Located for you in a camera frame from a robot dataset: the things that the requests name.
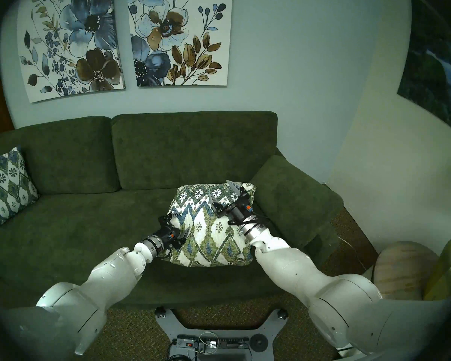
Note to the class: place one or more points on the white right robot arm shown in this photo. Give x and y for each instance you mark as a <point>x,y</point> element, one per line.
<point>297,266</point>

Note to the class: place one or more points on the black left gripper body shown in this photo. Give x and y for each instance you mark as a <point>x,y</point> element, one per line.
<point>169,234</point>

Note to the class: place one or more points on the floral painting dark brown flower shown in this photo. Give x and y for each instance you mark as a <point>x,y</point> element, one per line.
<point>71,44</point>

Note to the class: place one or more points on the waterfall landscape picture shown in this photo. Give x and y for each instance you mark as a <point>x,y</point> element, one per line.
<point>432,70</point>

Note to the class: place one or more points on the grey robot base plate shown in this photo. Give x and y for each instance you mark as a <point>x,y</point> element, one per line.
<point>184,326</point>

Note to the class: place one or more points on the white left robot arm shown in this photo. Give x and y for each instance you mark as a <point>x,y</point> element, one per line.
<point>109,273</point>

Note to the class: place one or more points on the wide green sofa back cushion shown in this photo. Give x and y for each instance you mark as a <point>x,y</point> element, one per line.
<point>191,146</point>

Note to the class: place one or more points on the gold vase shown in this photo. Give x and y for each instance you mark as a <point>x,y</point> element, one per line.
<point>447,273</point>

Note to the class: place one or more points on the floral painting brown leaves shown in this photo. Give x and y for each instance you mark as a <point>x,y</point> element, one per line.
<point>176,37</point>

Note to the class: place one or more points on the narrow green sofa back cushion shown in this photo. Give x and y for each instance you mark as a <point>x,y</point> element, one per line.
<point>60,157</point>

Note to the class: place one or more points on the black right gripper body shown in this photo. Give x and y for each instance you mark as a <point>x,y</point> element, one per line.
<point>236,208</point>

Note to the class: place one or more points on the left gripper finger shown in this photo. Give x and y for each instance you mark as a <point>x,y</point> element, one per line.
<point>184,235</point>
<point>173,217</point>

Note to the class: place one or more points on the black round disc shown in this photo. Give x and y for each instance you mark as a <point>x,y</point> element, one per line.
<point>258,342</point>

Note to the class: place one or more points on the black power strip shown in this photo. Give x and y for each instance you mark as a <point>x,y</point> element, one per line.
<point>229,342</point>

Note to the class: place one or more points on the black base knob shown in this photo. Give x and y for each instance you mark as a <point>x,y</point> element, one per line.
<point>282,313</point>
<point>160,311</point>

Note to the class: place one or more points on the green sofa armrest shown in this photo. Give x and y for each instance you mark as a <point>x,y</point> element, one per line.
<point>308,210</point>

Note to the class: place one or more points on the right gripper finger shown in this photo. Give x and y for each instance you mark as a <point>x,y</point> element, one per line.
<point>215,204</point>
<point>233,186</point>

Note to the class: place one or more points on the patterned green white cushion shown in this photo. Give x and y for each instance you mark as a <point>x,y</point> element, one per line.
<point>7,187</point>
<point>210,243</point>

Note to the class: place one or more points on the round wooden side table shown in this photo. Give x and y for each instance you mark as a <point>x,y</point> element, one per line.
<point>402,270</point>

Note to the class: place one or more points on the green sofa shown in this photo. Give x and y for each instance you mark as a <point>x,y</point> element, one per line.
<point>97,228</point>

